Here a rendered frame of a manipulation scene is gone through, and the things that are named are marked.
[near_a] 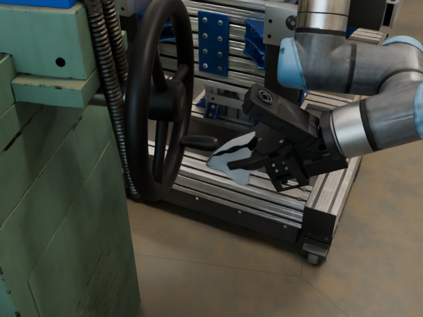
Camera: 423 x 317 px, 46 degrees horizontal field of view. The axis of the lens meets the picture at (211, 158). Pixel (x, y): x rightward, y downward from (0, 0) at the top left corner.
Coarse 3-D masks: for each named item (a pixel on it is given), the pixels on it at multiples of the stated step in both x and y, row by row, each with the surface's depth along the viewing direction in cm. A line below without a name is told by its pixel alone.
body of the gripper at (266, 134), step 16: (272, 128) 75; (320, 128) 72; (272, 144) 72; (288, 144) 71; (320, 144) 71; (272, 160) 72; (288, 160) 72; (304, 160) 74; (320, 160) 73; (336, 160) 72; (272, 176) 76; (288, 176) 75; (304, 176) 73
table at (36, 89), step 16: (0, 64) 61; (0, 80) 61; (16, 80) 63; (32, 80) 63; (48, 80) 63; (64, 80) 63; (80, 80) 63; (96, 80) 66; (0, 96) 61; (16, 96) 64; (32, 96) 64; (48, 96) 63; (64, 96) 63; (80, 96) 62; (0, 112) 62
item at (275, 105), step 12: (252, 96) 67; (264, 96) 68; (276, 96) 70; (252, 108) 67; (264, 108) 67; (276, 108) 68; (288, 108) 70; (300, 108) 71; (264, 120) 68; (276, 120) 68; (288, 120) 68; (300, 120) 69; (312, 120) 71; (288, 132) 69; (300, 132) 69; (312, 132) 69
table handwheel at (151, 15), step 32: (160, 0) 62; (160, 32) 60; (160, 64) 64; (192, 64) 81; (96, 96) 71; (128, 96) 57; (160, 96) 68; (192, 96) 83; (128, 128) 58; (160, 128) 70; (128, 160) 60; (160, 160) 71; (160, 192) 69
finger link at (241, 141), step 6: (252, 132) 78; (234, 138) 79; (240, 138) 78; (246, 138) 77; (252, 138) 77; (228, 144) 79; (234, 144) 78; (240, 144) 77; (246, 144) 76; (252, 144) 77; (222, 150) 78; (228, 150) 78; (234, 150) 78; (252, 150) 79; (210, 156) 80
